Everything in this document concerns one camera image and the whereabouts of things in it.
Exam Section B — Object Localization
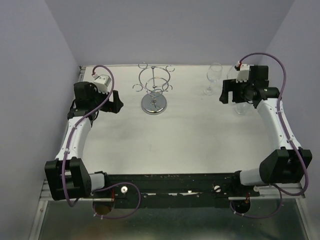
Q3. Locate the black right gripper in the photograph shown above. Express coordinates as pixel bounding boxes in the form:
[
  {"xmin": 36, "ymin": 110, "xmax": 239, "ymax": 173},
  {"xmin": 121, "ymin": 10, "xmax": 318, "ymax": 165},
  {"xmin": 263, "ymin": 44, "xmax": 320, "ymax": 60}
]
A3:
[{"xmin": 219, "ymin": 78, "xmax": 254, "ymax": 103}]

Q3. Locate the clear wine glass front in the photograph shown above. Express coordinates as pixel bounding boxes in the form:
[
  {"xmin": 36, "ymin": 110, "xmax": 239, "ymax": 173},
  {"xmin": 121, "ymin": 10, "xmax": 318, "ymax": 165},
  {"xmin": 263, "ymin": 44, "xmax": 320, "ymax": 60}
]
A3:
[{"xmin": 235, "ymin": 102, "xmax": 251, "ymax": 115}]

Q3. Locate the clear wine glass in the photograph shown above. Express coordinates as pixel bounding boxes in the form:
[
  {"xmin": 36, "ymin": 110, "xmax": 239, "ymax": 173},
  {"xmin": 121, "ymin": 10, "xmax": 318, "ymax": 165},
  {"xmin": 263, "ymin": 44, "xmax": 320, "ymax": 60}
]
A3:
[
  {"xmin": 203, "ymin": 62, "xmax": 223, "ymax": 96},
  {"xmin": 226, "ymin": 66, "xmax": 238, "ymax": 80},
  {"xmin": 235, "ymin": 102, "xmax": 251, "ymax": 115}
]

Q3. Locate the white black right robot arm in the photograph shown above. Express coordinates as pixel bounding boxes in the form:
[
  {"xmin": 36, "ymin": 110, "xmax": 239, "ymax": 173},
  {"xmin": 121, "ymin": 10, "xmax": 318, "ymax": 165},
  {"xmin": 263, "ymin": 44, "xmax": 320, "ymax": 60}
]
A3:
[{"xmin": 219, "ymin": 64, "xmax": 312, "ymax": 196}]

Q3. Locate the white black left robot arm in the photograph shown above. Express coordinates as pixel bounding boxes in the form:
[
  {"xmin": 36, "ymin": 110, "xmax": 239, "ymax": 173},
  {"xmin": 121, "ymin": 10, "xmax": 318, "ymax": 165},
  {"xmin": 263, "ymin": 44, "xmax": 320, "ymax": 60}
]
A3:
[{"xmin": 44, "ymin": 75, "xmax": 124, "ymax": 201}]

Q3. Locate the chrome wine glass rack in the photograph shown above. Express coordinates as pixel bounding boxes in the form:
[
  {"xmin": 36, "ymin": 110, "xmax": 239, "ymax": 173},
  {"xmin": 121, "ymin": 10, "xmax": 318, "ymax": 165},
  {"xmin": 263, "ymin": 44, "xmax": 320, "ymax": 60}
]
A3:
[{"xmin": 132, "ymin": 62, "xmax": 175, "ymax": 116}]

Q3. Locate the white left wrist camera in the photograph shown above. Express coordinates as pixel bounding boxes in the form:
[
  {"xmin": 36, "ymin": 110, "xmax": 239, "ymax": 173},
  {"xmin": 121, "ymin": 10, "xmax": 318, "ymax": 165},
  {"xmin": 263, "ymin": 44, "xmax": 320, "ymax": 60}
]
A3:
[{"xmin": 93, "ymin": 74, "xmax": 111, "ymax": 94}]

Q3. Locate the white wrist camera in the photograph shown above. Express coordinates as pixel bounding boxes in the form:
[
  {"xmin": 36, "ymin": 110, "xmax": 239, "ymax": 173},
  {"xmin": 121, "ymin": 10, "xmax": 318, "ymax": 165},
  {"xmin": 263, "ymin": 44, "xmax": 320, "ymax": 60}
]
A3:
[
  {"xmin": 93, "ymin": 74, "xmax": 111, "ymax": 94},
  {"xmin": 234, "ymin": 63, "xmax": 250, "ymax": 83}
]

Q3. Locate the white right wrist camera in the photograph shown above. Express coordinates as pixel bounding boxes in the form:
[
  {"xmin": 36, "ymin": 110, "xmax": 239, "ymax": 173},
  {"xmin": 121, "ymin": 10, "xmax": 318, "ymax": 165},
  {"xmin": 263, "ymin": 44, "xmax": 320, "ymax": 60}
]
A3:
[{"xmin": 234, "ymin": 63, "xmax": 250, "ymax": 83}]

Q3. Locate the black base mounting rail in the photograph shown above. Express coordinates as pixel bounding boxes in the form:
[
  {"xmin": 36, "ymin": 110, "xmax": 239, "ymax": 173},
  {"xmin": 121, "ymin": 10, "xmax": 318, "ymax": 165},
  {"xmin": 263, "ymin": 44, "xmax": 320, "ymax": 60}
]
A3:
[{"xmin": 51, "ymin": 171, "xmax": 276, "ymax": 210}]

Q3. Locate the aluminium frame extrusion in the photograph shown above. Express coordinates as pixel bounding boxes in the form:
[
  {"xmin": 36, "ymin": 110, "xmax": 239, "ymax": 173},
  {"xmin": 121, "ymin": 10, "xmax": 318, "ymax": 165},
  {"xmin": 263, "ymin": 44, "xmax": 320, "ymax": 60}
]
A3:
[{"xmin": 27, "ymin": 65, "xmax": 86, "ymax": 240}]

